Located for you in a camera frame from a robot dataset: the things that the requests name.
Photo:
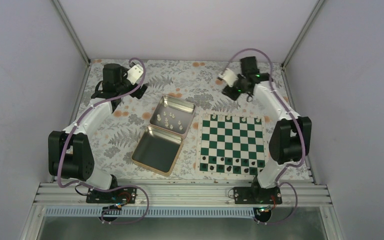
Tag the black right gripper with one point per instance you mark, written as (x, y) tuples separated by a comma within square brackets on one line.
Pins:
[(229, 94)]

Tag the open metal tin box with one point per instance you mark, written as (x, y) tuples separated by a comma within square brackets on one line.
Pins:
[(161, 143)]

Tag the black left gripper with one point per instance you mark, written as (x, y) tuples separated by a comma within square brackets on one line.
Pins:
[(139, 95)]

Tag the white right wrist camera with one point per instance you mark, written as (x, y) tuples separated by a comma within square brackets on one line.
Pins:
[(229, 76)]

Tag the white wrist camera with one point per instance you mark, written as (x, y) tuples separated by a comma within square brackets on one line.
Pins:
[(134, 73), (229, 76)]

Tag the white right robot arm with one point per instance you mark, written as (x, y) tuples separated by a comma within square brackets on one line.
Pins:
[(290, 141)]

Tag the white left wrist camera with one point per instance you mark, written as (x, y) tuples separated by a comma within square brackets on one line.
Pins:
[(134, 73)]

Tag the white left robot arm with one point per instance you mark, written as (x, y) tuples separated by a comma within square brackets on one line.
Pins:
[(70, 156)]

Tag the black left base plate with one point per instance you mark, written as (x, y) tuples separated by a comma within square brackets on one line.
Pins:
[(122, 196)]

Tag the white slotted cable duct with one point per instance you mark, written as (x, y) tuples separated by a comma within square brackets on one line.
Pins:
[(155, 212)]

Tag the green white chess board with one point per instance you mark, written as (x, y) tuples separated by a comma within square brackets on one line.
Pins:
[(234, 148)]

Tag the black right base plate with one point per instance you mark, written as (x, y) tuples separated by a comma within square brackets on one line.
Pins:
[(257, 196)]

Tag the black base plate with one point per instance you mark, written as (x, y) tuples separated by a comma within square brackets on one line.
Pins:
[(257, 196), (122, 196)]

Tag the aluminium mounting rail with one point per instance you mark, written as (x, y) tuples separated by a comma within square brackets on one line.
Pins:
[(183, 193)]

